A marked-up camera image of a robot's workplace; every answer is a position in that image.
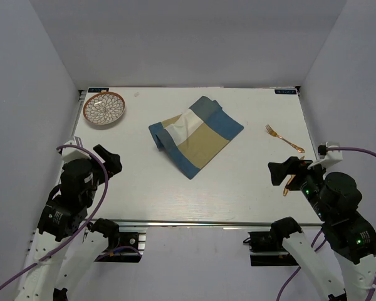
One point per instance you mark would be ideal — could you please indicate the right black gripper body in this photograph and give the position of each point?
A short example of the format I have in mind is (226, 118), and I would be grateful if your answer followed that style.
(309, 180)

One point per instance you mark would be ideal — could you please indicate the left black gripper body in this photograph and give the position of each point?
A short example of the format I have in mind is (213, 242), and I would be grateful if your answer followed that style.
(88, 198)

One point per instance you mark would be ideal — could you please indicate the floral patterned ceramic plate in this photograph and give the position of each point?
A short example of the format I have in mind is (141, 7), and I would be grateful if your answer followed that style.
(103, 109)

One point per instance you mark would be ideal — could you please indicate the blue beige checked placemat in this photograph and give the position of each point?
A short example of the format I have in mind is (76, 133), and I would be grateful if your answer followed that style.
(192, 139)

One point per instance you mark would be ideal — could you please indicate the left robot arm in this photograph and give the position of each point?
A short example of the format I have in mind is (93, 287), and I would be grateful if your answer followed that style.
(66, 214)

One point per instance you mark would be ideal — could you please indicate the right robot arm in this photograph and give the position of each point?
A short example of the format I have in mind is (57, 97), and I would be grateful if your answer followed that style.
(334, 198)

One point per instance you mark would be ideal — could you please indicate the gold knife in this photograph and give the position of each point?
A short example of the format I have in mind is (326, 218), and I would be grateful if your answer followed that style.
(295, 167)

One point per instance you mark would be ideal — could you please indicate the gold fork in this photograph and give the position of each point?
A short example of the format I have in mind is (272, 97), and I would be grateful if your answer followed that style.
(273, 133)

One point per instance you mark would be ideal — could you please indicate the left blue corner sticker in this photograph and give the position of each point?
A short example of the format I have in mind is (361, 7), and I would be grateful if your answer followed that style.
(97, 89)

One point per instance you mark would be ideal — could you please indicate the blue corner sticker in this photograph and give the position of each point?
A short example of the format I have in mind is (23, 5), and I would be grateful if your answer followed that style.
(97, 89)
(285, 91)

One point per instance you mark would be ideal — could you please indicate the right blue corner sticker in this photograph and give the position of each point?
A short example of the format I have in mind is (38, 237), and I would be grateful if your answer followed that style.
(285, 91)

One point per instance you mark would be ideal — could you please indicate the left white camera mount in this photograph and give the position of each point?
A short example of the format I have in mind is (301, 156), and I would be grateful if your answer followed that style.
(72, 150)

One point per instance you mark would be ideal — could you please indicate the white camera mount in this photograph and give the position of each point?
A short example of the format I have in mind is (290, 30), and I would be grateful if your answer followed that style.
(328, 155)
(72, 150)

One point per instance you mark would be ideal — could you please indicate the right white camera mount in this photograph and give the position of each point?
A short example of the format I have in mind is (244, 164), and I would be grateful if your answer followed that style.
(328, 155)

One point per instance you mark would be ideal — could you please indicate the aluminium table edge rail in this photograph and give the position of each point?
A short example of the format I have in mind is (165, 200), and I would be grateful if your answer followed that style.
(187, 224)

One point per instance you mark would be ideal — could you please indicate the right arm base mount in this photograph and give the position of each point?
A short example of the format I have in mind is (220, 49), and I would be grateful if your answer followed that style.
(264, 251)

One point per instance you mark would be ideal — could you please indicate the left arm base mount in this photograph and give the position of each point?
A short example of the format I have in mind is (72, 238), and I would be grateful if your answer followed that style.
(122, 246)

